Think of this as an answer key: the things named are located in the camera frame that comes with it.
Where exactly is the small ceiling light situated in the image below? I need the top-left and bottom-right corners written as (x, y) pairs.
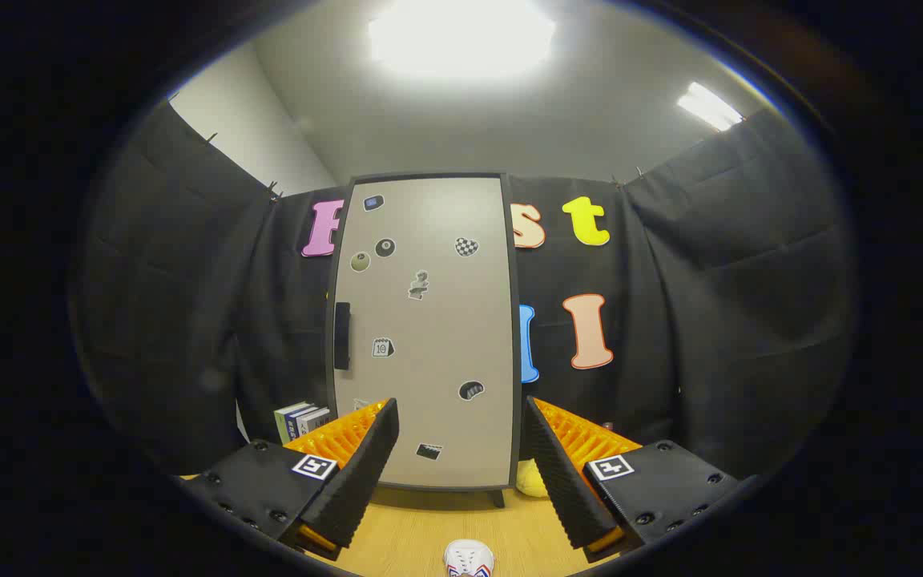
top-left (676, 82), bottom-right (744, 133)

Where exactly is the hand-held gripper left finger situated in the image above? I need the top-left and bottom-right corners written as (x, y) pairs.
top-left (181, 398), bottom-right (400, 562)

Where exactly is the black backdrop cloth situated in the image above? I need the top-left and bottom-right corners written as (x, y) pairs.
top-left (69, 100), bottom-right (859, 482)

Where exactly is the grey shoe cabinet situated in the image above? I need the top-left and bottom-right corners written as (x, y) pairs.
top-left (325, 171), bottom-right (522, 508)

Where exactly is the blue spine book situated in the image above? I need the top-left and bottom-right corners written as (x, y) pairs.
top-left (285, 406), bottom-right (320, 442)

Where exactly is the yellow plush toy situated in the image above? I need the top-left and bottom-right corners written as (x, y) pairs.
top-left (516, 459), bottom-right (549, 498)

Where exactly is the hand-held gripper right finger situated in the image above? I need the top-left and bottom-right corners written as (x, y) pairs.
top-left (526, 396), bottom-right (743, 563)

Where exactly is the large ceiling light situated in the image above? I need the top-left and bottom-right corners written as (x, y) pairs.
top-left (367, 0), bottom-right (557, 81)

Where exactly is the white shoe with chevron stripes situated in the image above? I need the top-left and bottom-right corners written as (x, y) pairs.
top-left (443, 539), bottom-right (496, 577)

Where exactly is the green spine book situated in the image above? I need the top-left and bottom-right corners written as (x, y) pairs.
top-left (273, 402), bottom-right (310, 446)

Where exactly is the grey shoe cabinet door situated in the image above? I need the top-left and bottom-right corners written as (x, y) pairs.
top-left (333, 177), bottom-right (515, 488)

